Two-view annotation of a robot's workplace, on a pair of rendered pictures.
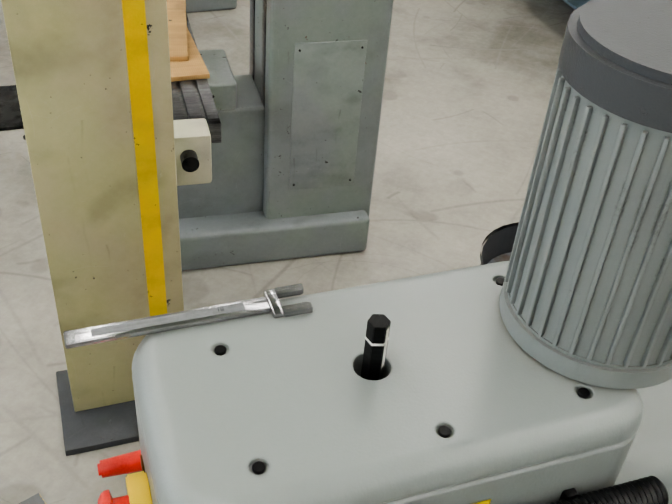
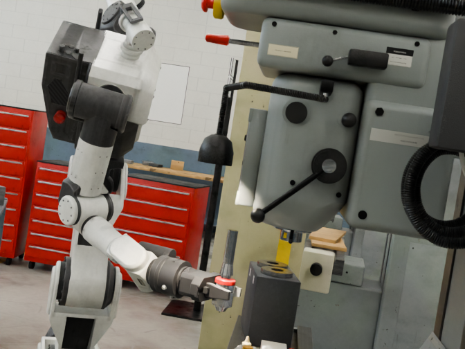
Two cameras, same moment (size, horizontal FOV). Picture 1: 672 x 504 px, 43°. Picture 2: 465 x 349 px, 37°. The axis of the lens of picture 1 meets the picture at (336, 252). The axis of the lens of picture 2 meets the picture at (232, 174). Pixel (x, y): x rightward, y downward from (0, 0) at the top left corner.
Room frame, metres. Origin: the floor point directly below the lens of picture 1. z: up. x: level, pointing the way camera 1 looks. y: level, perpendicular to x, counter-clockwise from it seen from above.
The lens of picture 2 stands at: (-0.82, -0.59, 1.48)
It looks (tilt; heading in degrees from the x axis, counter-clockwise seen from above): 3 degrees down; 27
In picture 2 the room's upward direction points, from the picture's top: 9 degrees clockwise
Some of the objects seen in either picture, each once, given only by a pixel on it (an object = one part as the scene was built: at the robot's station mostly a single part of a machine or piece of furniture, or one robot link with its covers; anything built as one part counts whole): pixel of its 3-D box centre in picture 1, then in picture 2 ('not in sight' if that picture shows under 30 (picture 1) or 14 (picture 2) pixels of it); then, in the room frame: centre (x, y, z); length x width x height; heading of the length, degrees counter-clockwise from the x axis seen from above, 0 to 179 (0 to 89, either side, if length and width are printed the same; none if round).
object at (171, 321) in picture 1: (190, 317); not in sight; (0.62, 0.14, 1.89); 0.24 x 0.04 x 0.01; 112
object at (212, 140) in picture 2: not in sight; (216, 148); (0.45, 0.10, 1.45); 0.07 x 0.07 x 0.06
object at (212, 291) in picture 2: not in sight; (216, 292); (0.55, 0.10, 1.13); 0.06 x 0.02 x 0.03; 90
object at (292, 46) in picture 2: not in sight; (339, 59); (0.60, -0.08, 1.68); 0.34 x 0.24 x 0.10; 112
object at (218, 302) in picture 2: not in sight; (223, 293); (0.58, 0.10, 1.13); 0.05 x 0.05 x 0.05
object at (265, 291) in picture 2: not in sight; (269, 300); (0.98, 0.14, 1.04); 0.22 x 0.12 x 0.20; 31
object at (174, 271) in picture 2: not in sight; (189, 282); (0.58, 0.19, 1.13); 0.13 x 0.12 x 0.10; 0
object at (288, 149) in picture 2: not in sight; (306, 154); (0.58, -0.05, 1.47); 0.21 x 0.19 x 0.32; 22
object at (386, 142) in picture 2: not in sight; (395, 167); (0.65, -0.23, 1.47); 0.24 x 0.19 x 0.26; 22
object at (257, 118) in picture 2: not in sight; (252, 157); (0.54, 0.06, 1.45); 0.04 x 0.04 x 0.21; 22
